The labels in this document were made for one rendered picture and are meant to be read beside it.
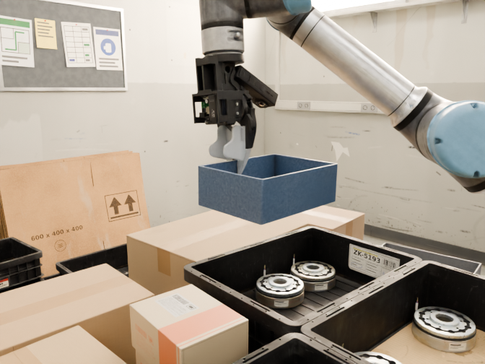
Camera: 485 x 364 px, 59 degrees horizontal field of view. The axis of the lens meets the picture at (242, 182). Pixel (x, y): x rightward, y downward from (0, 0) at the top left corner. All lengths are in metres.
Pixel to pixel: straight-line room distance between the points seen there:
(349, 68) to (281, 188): 0.31
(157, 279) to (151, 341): 0.41
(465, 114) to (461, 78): 2.82
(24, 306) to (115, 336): 0.18
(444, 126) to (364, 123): 3.16
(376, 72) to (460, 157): 0.24
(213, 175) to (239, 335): 0.25
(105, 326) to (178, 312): 0.22
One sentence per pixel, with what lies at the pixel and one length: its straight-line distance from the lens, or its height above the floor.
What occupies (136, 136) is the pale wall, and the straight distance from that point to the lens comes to 3.59.
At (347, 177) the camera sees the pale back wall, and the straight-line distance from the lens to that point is 4.02.
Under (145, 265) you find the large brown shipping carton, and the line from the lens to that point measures 1.12.
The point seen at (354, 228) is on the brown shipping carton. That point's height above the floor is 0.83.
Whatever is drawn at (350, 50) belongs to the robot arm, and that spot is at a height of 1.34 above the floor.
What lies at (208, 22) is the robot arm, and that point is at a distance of 0.77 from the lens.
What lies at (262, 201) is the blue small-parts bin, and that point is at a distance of 0.64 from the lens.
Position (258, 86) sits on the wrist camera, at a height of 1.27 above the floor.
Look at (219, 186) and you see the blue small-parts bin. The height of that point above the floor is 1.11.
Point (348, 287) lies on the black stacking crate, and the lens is 1.03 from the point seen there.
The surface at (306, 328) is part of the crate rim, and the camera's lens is 0.66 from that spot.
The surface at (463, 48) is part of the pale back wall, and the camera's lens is 3.58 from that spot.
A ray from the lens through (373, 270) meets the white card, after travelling 1.02.
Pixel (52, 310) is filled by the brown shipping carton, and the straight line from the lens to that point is 0.92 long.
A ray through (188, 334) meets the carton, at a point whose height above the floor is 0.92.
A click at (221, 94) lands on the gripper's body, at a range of 0.73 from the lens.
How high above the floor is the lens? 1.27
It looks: 12 degrees down
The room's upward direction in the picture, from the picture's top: straight up
